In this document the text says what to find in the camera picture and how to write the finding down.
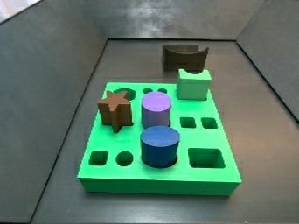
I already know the black curved fixture stand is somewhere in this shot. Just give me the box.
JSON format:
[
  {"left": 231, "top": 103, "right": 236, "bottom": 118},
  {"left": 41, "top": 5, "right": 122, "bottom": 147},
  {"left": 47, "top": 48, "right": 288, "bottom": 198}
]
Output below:
[{"left": 163, "top": 45, "right": 210, "bottom": 73}]

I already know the purple cylinder peg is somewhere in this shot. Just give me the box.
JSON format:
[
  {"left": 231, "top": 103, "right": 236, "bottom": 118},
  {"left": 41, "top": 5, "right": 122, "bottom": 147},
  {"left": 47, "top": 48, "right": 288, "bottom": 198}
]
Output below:
[{"left": 142, "top": 91, "right": 172, "bottom": 129}]

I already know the brown star peg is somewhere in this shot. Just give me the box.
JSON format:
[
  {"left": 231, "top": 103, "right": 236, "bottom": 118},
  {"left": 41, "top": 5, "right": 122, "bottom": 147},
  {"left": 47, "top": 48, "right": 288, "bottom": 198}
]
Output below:
[{"left": 97, "top": 91, "right": 134, "bottom": 133}]

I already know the blue cylinder peg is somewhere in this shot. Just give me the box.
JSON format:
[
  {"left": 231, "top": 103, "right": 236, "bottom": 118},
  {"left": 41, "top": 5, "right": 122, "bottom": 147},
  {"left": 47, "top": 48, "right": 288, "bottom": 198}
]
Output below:
[{"left": 140, "top": 126, "right": 180, "bottom": 168}]

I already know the green shape-sorter base block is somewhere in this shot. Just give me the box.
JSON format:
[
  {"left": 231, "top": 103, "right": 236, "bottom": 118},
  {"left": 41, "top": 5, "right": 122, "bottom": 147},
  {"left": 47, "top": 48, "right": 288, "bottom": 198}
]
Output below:
[{"left": 77, "top": 82, "right": 242, "bottom": 196}]

